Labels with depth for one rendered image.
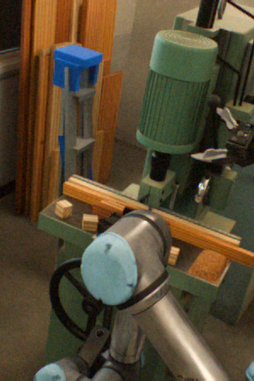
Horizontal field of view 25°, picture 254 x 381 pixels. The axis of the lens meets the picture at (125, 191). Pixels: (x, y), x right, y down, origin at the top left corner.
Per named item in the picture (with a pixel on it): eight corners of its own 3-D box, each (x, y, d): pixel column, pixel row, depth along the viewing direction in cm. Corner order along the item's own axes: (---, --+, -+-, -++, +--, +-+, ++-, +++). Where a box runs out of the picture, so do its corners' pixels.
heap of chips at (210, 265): (187, 272, 166) (189, 262, 164) (202, 250, 178) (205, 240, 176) (216, 284, 164) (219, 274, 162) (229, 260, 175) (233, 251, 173)
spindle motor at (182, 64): (126, 142, 166) (145, 35, 151) (149, 124, 181) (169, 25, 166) (182, 162, 161) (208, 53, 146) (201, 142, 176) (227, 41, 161)
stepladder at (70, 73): (44, 282, 294) (46, 51, 242) (70, 259, 315) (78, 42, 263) (70, 292, 288) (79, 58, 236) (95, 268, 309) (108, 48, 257)
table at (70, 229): (19, 241, 176) (20, 225, 173) (69, 201, 201) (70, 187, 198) (204, 322, 158) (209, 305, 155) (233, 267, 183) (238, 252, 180)
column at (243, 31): (132, 215, 208) (172, 14, 174) (155, 191, 226) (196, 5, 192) (189, 237, 201) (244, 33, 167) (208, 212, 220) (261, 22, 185)
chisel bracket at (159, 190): (135, 205, 178) (140, 180, 174) (152, 188, 189) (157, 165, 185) (156, 213, 176) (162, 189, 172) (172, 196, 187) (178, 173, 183)
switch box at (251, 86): (234, 91, 184) (247, 42, 176) (242, 84, 192) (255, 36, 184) (252, 97, 182) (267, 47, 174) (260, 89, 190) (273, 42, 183)
